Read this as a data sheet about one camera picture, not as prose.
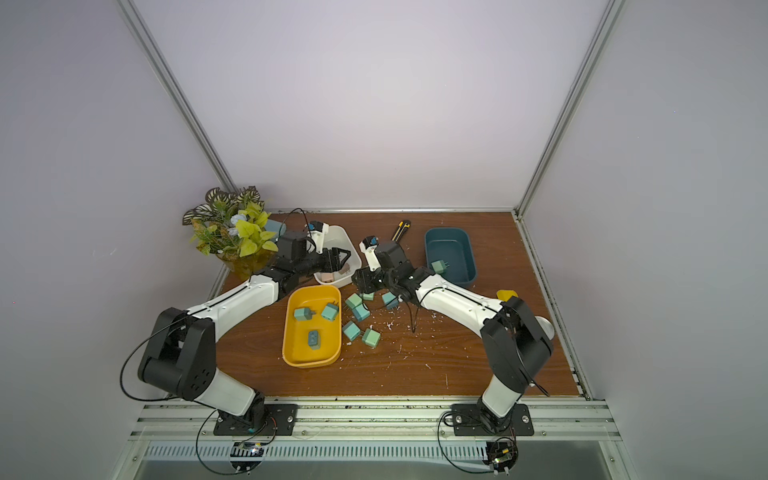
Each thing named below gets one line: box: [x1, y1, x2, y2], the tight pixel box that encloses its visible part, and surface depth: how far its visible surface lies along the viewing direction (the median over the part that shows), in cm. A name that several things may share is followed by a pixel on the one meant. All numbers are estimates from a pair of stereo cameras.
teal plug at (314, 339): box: [308, 330, 321, 350], surface depth 86 cm
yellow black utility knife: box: [391, 220, 411, 242], surface depth 116 cm
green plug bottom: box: [362, 328, 381, 348], surface depth 87 cm
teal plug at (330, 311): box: [322, 301, 339, 321], surface depth 92 cm
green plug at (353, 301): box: [345, 292, 363, 309], surface depth 94 cm
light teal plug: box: [294, 308, 317, 321], surface depth 90 cm
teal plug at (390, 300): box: [382, 291, 399, 310], surface depth 94 cm
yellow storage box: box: [282, 285, 342, 368], surface depth 90 cm
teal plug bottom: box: [343, 320, 361, 341], surface depth 88 cm
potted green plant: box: [182, 186, 279, 280], surface depth 90 cm
